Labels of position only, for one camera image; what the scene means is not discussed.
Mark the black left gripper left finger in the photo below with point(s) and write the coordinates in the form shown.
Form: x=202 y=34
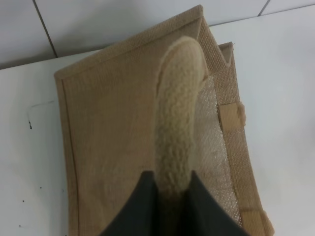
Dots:
x=139 y=216

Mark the brown linen tote bag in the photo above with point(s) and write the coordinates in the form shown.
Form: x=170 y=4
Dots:
x=165 y=100

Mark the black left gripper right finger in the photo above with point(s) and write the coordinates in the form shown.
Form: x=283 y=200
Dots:
x=202 y=215

